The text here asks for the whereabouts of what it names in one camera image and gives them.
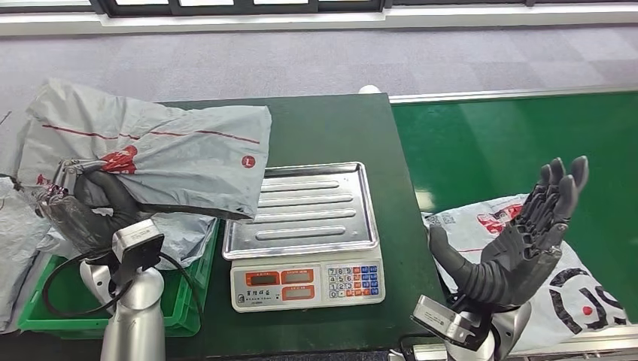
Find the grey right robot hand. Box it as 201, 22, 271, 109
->
428, 155, 590, 309

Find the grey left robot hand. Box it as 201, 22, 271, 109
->
37, 159, 145, 253

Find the grey parcel with black logo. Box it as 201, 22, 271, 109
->
422, 194, 631, 352

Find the narrow grey parcel red print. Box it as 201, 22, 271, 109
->
37, 211, 220, 270

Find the grey parcel with red line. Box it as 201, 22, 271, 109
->
16, 78, 273, 221

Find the plain grey parcel bag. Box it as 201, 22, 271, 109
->
0, 177, 51, 332

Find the green conveyor belt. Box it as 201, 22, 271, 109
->
388, 85, 638, 361

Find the green plastic crate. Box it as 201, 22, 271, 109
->
17, 219, 220, 340

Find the white scale with steel tray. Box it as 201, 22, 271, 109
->
221, 160, 387, 314

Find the white window sill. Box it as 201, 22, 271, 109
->
0, 4, 638, 37

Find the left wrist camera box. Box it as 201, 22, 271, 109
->
110, 219, 166, 287

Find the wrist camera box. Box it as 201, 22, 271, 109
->
411, 295, 479, 344
110, 219, 166, 287

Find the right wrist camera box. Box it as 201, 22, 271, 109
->
411, 295, 479, 344

